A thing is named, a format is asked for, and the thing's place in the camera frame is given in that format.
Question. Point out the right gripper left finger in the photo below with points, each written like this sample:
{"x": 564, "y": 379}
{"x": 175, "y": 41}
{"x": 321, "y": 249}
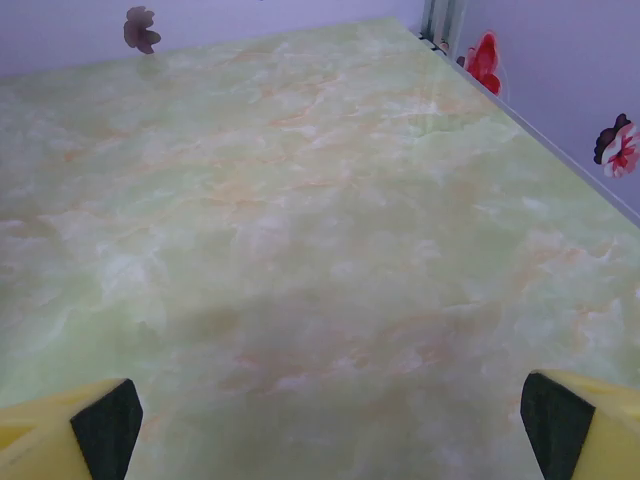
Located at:
{"x": 60, "y": 440}

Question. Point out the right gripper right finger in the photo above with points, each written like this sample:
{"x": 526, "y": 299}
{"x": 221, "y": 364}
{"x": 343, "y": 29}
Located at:
{"x": 585, "y": 430}

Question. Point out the aluminium corner post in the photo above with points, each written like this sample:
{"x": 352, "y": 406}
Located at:
{"x": 442, "y": 20}

